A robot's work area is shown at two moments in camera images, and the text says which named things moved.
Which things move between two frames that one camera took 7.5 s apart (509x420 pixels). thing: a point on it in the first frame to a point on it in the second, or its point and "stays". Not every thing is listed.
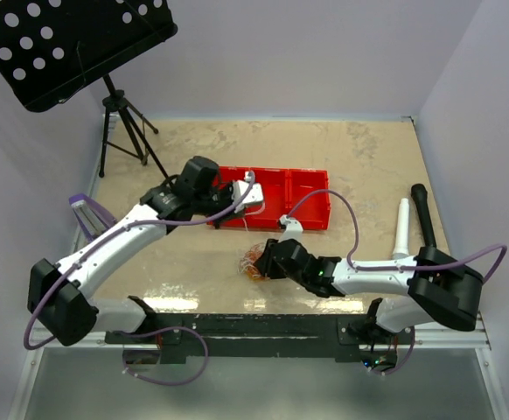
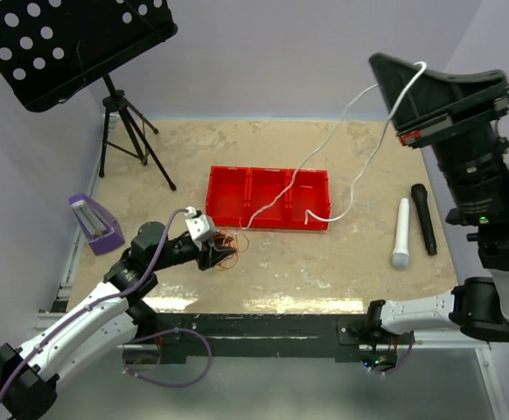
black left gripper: x=227 y=190 to x=209 y=256
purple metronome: x=92 y=218 stays
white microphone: x=402 y=238 stays
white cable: x=253 y=213 to x=309 y=215
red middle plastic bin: x=277 y=197 stays
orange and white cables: x=247 y=263 to x=236 y=239
